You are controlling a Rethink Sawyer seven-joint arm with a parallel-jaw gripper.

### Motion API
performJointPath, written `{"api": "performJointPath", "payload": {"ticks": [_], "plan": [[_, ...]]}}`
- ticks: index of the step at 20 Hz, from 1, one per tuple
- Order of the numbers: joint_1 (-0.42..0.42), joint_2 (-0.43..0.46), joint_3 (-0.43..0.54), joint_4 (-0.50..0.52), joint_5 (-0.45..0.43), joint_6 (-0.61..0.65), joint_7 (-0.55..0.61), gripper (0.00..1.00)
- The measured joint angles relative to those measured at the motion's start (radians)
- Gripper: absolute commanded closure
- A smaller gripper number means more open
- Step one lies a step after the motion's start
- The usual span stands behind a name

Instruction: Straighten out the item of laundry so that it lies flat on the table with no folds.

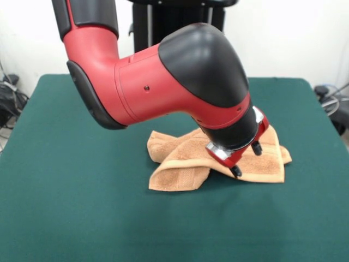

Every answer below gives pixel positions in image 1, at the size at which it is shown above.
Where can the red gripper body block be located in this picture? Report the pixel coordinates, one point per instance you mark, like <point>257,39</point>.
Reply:
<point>233,158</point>

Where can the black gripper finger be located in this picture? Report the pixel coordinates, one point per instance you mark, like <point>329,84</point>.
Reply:
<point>236,171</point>
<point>257,148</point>

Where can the orange terry towel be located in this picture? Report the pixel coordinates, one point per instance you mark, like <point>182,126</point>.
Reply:
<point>267,166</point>

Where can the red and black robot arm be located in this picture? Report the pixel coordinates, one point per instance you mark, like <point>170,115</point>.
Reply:
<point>163,90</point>

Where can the dark green table cloth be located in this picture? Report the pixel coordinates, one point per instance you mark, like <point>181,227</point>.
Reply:
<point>81,191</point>

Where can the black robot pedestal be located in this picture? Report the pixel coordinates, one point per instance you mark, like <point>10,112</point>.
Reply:
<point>169,24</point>

